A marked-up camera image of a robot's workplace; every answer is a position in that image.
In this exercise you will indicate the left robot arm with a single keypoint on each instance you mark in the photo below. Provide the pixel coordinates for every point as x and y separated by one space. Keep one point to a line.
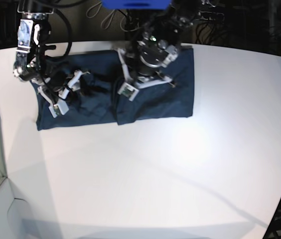
157 43

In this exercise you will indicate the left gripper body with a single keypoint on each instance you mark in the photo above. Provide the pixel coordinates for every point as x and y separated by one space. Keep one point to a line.
148 70

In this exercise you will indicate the dark blue t-shirt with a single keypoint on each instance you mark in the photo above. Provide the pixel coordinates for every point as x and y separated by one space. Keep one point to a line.
106 106

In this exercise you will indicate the blue plastic bin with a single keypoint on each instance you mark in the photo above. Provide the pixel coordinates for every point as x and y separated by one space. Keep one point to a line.
136 4

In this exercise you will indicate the black power strip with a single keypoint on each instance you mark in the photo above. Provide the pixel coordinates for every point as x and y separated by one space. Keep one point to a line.
207 15

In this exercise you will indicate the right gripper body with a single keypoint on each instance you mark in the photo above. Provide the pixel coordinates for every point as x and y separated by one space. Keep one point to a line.
56 83

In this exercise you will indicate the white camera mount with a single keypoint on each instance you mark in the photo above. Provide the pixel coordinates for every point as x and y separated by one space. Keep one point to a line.
134 83
58 96

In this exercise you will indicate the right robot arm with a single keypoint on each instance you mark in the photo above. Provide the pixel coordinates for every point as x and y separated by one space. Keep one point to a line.
31 62

